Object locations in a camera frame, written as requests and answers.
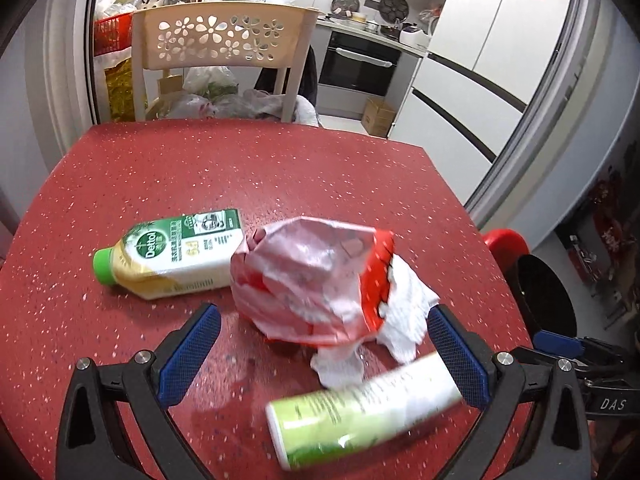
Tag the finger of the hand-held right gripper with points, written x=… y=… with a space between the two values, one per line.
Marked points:
x=555 y=343

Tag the green and white tube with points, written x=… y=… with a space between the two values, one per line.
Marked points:
x=360 y=415

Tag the white refrigerator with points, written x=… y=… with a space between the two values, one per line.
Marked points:
x=475 y=35

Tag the beige flower cutout chair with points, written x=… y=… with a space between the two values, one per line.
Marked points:
x=225 y=35

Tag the clear plastic bags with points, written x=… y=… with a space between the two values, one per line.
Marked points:
x=215 y=95

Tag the red plastic basket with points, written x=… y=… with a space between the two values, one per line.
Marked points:
x=112 y=35

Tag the dark moulded pan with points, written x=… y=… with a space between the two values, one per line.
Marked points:
x=392 y=6

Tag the black trash bin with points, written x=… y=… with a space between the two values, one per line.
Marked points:
x=545 y=295

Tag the red white bag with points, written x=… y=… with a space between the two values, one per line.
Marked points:
x=310 y=285

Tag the white tissue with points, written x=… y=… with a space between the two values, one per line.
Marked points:
x=400 y=310

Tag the cardboard box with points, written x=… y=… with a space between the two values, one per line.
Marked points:
x=378 y=116

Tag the red round stool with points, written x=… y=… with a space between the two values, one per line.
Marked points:
x=505 y=245

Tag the black built-in oven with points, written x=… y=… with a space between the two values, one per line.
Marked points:
x=357 y=67

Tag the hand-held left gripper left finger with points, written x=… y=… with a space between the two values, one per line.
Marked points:
x=192 y=355

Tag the green cap plastic bottle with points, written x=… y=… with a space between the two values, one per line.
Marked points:
x=170 y=260

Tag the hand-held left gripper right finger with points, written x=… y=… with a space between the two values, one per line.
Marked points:
x=457 y=360

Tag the red decoration pile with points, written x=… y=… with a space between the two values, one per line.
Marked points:
x=612 y=220

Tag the white kitchen appliance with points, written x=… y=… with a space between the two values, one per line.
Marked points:
x=415 y=39

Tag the black jacket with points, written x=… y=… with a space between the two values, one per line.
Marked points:
x=307 y=80

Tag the yellow patterned bag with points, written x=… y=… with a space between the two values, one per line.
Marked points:
x=119 y=90

